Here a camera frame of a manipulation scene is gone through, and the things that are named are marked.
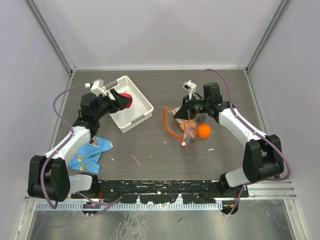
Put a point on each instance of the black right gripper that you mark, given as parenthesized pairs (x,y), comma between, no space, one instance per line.
(182,113)

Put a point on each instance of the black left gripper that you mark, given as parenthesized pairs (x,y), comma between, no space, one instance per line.
(118,104)

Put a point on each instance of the fake red apple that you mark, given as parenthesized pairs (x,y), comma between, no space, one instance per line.
(126,99)

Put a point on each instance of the clear zip top bag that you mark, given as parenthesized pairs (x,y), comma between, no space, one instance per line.
(171,125)

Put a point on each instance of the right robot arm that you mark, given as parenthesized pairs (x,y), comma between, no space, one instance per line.
(263,158)

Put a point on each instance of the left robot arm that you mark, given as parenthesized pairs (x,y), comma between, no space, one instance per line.
(48,177)

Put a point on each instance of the fake peach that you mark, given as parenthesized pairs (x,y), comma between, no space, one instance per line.
(189,128)

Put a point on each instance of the fake orange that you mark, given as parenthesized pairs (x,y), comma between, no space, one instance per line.
(204,130)

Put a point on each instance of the white perforated plastic basket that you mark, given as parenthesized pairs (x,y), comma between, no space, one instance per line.
(140,110)

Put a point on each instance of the blue patterned cloth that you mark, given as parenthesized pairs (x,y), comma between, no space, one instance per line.
(86,159)

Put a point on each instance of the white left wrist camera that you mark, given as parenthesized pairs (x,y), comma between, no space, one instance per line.
(97,88)

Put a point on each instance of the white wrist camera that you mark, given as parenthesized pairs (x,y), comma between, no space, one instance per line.
(190,87)
(97,88)

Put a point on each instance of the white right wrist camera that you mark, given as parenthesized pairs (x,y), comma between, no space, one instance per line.
(190,87)

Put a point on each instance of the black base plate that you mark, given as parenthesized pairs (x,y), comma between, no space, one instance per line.
(162,191)

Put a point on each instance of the blue slotted cable duct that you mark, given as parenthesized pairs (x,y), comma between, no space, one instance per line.
(176,206)

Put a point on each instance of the aluminium frame rail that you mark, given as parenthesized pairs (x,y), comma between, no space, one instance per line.
(261,191)

